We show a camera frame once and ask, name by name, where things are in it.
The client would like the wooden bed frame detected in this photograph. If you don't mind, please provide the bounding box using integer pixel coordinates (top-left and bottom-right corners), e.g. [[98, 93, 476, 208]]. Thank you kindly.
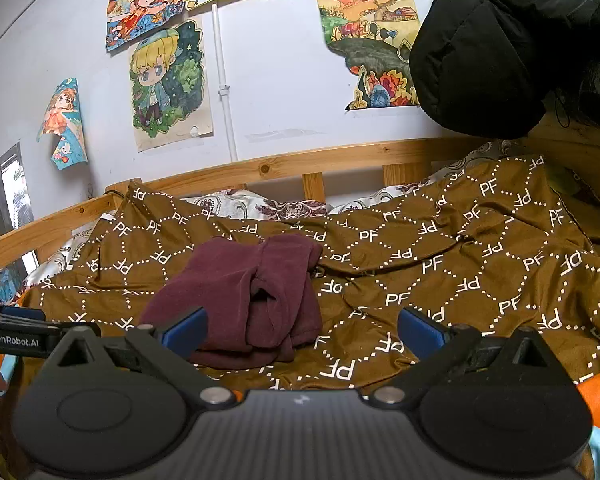
[[0, 114, 600, 270]]

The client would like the maroon long-sleeve shirt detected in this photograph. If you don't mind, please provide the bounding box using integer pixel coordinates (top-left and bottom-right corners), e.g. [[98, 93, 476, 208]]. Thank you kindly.
[[140, 234, 322, 370]]

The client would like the brown PF patterned blanket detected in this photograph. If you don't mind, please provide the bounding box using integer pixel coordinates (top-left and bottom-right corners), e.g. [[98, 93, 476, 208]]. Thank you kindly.
[[22, 156, 600, 391]]

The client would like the red-haired girl poster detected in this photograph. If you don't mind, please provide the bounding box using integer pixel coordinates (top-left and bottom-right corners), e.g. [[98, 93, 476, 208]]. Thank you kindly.
[[105, 0, 185, 52]]

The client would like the landscape drawing poster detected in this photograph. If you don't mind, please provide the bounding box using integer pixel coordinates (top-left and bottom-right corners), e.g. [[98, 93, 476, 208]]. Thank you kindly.
[[316, 0, 420, 110]]

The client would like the anime boy poster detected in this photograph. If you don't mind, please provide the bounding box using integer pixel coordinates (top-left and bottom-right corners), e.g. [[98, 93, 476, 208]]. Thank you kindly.
[[129, 18, 213, 153]]

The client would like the yellow-green pillow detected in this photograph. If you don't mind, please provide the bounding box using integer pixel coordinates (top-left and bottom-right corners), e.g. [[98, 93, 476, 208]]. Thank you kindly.
[[546, 165, 581, 196]]

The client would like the white wall pipe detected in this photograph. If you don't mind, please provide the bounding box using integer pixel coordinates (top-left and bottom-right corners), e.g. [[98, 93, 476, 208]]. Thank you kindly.
[[211, 3, 238, 162]]

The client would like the black puffer jacket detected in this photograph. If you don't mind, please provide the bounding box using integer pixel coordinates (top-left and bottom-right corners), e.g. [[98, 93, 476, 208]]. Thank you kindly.
[[411, 0, 600, 139]]

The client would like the small curled girl poster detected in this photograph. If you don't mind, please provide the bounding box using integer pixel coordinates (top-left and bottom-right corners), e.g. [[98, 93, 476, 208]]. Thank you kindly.
[[36, 78, 88, 170]]

